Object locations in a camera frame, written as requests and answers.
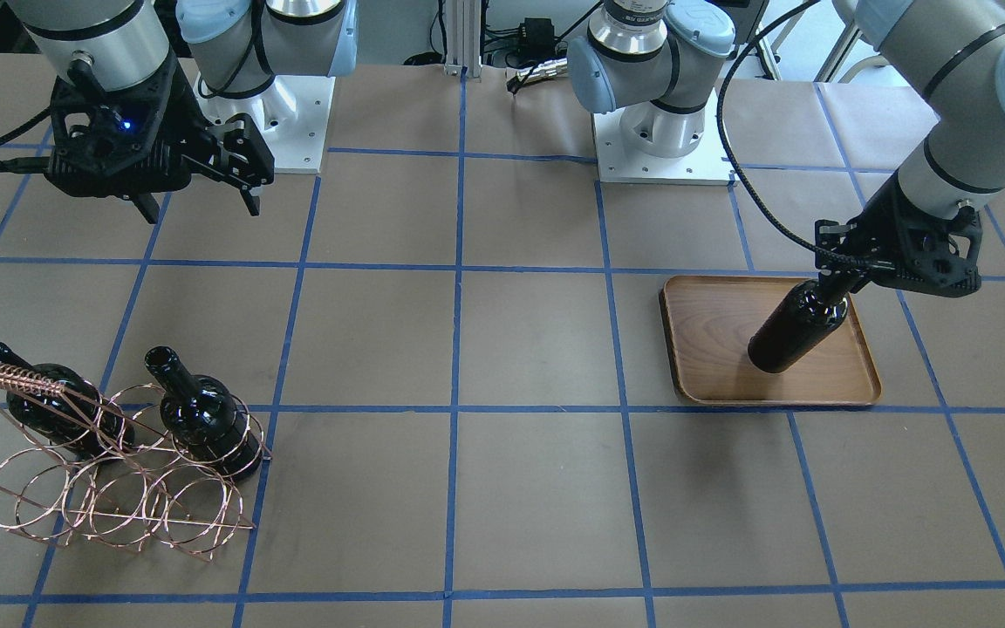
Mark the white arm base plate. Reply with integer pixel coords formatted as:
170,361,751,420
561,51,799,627
195,75,336,174
591,92,736,186

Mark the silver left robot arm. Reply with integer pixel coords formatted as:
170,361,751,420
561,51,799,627
566,1,1005,302

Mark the dark bottle in basket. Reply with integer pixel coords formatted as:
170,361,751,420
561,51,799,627
144,345,262,482
0,342,135,461

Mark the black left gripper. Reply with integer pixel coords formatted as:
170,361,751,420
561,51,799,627
815,174,982,299

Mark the dark wine bottle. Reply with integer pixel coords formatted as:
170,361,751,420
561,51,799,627
749,273,858,373

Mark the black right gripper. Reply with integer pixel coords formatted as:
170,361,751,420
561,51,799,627
44,52,275,225

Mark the wooden tray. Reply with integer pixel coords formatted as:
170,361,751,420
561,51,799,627
659,275,882,406

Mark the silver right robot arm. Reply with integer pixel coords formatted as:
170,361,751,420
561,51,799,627
10,1,359,223

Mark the copper wire bottle basket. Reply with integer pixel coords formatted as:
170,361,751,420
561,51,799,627
0,365,256,562

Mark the grey chair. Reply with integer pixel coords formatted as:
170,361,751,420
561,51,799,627
767,1,845,82

